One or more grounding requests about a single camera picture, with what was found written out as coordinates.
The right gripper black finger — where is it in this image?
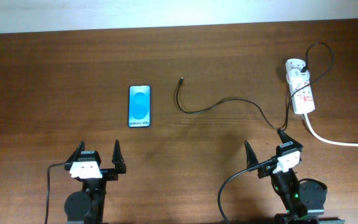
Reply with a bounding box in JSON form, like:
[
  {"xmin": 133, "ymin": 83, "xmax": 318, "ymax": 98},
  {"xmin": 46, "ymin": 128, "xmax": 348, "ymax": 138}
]
[
  {"xmin": 244, "ymin": 140, "xmax": 259, "ymax": 170},
  {"xmin": 277, "ymin": 129, "xmax": 303, "ymax": 152}
]

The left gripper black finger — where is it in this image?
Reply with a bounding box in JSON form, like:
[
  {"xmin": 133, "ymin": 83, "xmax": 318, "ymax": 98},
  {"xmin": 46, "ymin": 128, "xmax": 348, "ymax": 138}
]
[
  {"xmin": 112, "ymin": 139, "xmax": 127, "ymax": 174},
  {"xmin": 64, "ymin": 141, "xmax": 85, "ymax": 170}
]

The blue Galaxy smartphone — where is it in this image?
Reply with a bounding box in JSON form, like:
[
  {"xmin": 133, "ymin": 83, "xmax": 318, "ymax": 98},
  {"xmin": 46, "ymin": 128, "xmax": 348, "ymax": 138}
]
[{"xmin": 128, "ymin": 85, "xmax": 151, "ymax": 128}]

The black USB charging cable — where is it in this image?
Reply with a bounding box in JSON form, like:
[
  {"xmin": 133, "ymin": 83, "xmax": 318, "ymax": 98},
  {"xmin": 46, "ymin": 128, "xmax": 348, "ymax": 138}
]
[{"xmin": 175, "ymin": 42, "xmax": 335, "ymax": 131}]

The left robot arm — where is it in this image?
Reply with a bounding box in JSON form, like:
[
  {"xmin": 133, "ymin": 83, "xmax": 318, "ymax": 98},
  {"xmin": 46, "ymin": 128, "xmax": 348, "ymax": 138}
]
[{"xmin": 64, "ymin": 141, "xmax": 127, "ymax": 224}]

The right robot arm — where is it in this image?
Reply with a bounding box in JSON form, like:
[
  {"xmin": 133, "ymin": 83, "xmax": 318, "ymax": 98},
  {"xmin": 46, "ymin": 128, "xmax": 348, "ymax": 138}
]
[{"xmin": 244, "ymin": 129, "xmax": 346, "ymax": 224}]

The white power strip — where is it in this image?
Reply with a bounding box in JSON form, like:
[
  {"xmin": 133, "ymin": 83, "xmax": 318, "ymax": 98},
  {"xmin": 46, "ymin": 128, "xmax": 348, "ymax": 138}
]
[{"xmin": 285, "ymin": 58, "xmax": 315, "ymax": 114}]

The left arm white wrist camera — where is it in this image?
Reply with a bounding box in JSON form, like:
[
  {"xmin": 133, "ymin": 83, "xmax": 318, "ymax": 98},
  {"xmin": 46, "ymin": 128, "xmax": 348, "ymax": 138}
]
[{"xmin": 69, "ymin": 161, "xmax": 103, "ymax": 179}]

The arm white wrist camera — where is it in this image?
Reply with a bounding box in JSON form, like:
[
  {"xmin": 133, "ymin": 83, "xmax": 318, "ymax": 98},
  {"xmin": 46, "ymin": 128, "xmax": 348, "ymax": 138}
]
[
  {"xmin": 69, "ymin": 161, "xmax": 103, "ymax": 179},
  {"xmin": 272, "ymin": 151, "xmax": 301, "ymax": 174}
]

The right arm white wrist camera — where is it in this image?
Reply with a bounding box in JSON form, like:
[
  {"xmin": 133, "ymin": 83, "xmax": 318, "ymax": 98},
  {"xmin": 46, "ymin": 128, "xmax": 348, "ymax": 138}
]
[{"xmin": 272, "ymin": 151, "xmax": 301, "ymax": 174}]

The white power strip cord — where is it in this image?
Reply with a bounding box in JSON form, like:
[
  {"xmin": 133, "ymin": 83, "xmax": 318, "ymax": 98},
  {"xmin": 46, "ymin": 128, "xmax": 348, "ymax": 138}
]
[{"xmin": 301, "ymin": 113, "xmax": 358, "ymax": 149}]

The white USB wall charger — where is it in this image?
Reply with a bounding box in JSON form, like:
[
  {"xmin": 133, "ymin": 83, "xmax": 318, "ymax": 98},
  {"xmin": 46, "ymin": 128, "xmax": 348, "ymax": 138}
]
[{"xmin": 287, "ymin": 68, "xmax": 310, "ymax": 85}]

